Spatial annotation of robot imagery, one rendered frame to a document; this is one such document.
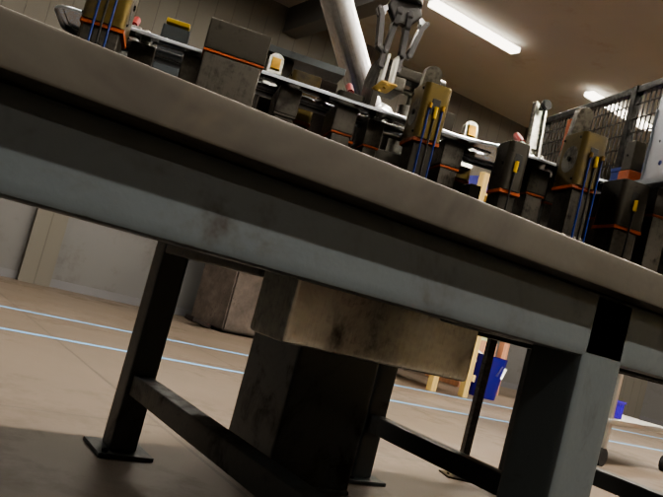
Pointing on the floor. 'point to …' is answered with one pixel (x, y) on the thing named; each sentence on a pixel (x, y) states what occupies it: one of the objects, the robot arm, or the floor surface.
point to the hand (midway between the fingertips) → (388, 70)
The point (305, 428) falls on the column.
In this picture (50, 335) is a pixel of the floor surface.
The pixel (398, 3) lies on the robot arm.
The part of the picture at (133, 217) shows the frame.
